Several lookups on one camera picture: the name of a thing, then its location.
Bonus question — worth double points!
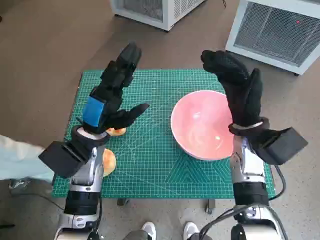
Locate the bare left robot hand blue tape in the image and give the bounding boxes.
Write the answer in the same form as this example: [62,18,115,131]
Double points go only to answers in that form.
[81,42,150,135]

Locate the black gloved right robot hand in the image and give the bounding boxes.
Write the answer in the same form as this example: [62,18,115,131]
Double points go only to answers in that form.
[201,49,263,125]

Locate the twisted toy bread loaf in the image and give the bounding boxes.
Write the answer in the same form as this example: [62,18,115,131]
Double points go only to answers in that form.
[106,127,127,137]

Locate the pink bowl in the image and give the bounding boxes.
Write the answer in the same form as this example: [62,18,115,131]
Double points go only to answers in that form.
[170,90,236,161]

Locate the round toy bread bun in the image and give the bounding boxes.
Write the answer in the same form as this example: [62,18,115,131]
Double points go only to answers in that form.
[103,148,117,177]

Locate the green cutting mat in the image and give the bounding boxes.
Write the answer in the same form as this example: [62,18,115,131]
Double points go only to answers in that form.
[51,69,277,200]

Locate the large white mesh cabinet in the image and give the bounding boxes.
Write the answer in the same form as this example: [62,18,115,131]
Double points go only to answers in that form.
[224,0,320,77]

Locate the person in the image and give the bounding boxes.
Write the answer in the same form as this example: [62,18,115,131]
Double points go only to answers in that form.
[0,134,55,186]

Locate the person's shoe grey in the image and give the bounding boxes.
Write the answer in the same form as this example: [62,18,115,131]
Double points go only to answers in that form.
[9,178,32,193]

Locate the small white mesh cabinet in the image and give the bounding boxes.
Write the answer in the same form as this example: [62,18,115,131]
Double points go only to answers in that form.
[109,0,208,32]

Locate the white shoe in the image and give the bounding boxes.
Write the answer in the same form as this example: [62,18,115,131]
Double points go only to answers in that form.
[141,221,157,240]
[183,221,200,240]

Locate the person's leg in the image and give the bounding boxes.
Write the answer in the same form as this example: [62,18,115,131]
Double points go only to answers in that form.
[123,229,148,240]

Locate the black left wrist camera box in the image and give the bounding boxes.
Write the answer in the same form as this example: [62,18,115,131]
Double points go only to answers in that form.
[38,140,93,178]

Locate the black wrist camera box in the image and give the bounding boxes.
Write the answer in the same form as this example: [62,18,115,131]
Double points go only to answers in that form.
[252,126,309,166]
[38,140,93,178]

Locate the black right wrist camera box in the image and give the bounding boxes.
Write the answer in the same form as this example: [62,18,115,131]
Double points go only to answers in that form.
[252,126,309,166]

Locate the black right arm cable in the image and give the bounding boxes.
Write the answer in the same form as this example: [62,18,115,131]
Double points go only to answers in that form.
[268,164,287,201]

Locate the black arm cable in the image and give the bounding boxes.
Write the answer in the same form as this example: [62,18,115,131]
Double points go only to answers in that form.
[96,194,104,231]
[268,164,287,201]

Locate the black floor cable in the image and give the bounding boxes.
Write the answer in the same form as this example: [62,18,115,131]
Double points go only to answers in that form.
[32,193,66,211]

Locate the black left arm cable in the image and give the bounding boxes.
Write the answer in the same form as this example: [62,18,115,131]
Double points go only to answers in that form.
[96,194,104,231]

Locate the black right shoulder cable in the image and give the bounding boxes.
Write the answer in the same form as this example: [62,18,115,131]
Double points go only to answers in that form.
[199,204,251,240]

